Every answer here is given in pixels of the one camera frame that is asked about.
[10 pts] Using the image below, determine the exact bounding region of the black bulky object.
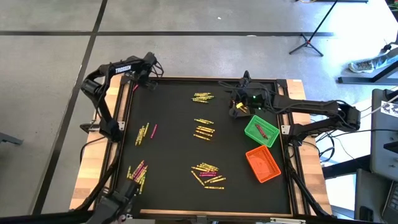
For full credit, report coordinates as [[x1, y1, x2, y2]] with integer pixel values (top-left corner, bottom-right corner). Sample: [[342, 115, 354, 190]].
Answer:
[[90, 179, 140, 224]]

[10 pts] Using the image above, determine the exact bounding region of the black desk frame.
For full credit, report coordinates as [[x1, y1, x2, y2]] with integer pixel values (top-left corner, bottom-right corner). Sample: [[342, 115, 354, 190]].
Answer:
[[337, 58, 398, 86]]

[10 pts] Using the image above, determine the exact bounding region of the red crayon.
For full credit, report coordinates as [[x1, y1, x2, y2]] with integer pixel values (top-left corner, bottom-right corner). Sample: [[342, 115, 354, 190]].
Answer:
[[255, 123, 269, 140]]

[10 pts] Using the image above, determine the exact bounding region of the orange plastic mesh basket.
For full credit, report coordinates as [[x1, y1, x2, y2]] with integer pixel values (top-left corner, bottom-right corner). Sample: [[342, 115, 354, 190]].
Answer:
[[244, 144, 282, 184]]

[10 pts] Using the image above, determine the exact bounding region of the grey cabinet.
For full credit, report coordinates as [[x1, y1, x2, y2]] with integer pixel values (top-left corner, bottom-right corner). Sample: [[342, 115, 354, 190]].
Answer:
[[369, 88, 398, 183]]

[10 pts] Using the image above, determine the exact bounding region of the black tripod stand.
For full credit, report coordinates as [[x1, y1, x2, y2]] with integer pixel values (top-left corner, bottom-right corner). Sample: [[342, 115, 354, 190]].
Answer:
[[288, 0, 340, 58]]

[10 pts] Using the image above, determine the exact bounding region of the black keyboard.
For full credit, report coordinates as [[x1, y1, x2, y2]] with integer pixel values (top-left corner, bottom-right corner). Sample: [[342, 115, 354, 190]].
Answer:
[[381, 182, 398, 224]]

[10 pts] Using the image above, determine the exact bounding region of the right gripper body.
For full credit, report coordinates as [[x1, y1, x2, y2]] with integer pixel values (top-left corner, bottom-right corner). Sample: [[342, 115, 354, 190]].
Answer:
[[242, 88, 276, 111]]

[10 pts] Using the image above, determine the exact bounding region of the person's leg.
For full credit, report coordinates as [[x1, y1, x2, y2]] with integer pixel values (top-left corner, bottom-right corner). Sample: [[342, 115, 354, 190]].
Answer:
[[371, 46, 398, 71]]

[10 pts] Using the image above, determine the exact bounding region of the silver metal bracket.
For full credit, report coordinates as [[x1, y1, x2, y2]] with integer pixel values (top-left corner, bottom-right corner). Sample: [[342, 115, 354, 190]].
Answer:
[[269, 217, 306, 224]]

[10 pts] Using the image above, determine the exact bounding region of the person's shoe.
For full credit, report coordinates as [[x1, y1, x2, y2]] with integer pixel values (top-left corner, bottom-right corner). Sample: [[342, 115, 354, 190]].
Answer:
[[348, 60, 377, 74]]

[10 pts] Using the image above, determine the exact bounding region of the black table mat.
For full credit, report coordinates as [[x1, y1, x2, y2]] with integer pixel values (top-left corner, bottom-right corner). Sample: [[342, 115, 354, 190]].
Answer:
[[111, 79, 292, 216]]

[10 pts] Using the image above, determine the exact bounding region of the printed marker sheet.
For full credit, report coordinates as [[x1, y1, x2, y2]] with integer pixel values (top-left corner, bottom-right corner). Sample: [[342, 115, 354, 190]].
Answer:
[[380, 100, 398, 119]]

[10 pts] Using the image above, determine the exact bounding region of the grey furniture foot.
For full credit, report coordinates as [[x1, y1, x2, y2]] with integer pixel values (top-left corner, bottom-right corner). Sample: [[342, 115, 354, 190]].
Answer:
[[0, 131, 24, 146]]

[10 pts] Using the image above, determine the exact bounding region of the grey computer case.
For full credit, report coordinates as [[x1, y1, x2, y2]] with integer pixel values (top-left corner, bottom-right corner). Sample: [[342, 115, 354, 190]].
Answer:
[[354, 167, 385, 223]]

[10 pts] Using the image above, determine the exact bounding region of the black rig support strut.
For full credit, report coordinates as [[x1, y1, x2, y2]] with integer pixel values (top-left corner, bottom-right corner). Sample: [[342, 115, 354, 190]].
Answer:
[[73, 161, 119, 215], [285, 146, 332, 218]]

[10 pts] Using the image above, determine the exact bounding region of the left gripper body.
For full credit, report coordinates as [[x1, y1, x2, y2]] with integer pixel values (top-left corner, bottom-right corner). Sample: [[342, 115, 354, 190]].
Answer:
[[133, 60, 159, 84]]

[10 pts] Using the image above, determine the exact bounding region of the green plastic mesh basket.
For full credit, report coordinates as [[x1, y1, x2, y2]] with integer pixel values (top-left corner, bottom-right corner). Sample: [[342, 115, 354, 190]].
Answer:
[[244, 114, 280, 148]]

